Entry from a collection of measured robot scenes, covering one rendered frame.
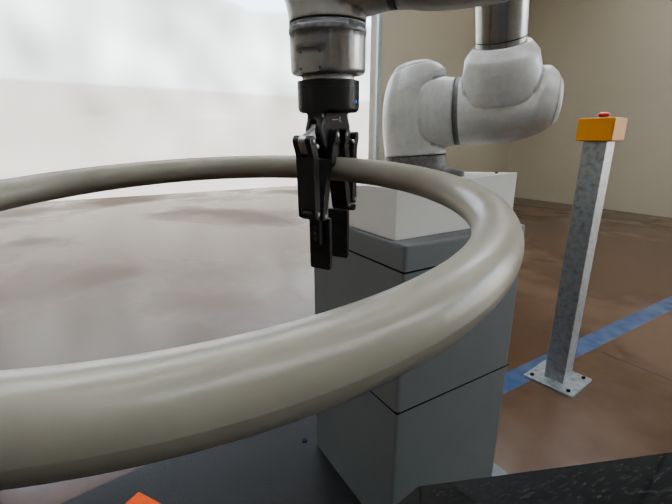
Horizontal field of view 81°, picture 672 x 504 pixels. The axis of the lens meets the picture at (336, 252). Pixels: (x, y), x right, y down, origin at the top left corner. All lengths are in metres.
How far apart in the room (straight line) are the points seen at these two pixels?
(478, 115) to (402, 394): 0.64
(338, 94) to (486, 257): 0.33
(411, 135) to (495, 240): 0.78
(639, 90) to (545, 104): 6.21
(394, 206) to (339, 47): 0.42
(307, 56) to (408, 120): 0.53
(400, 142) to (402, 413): 0.64
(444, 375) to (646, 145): 6.25
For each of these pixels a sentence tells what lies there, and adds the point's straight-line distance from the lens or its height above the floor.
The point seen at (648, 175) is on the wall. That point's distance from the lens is 7.03.
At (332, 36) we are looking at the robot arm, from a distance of 0.48.
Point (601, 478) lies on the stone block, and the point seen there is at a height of 0.78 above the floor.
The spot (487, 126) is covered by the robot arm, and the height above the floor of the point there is 1.03.
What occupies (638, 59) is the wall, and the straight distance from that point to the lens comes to 7.24.
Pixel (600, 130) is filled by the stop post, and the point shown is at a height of 1.04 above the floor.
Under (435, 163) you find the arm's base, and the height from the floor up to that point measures 0.95.
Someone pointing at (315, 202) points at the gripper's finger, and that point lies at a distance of 0.47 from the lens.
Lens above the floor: 1.00
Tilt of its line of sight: 16 degrees down
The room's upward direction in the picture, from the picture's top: straight up
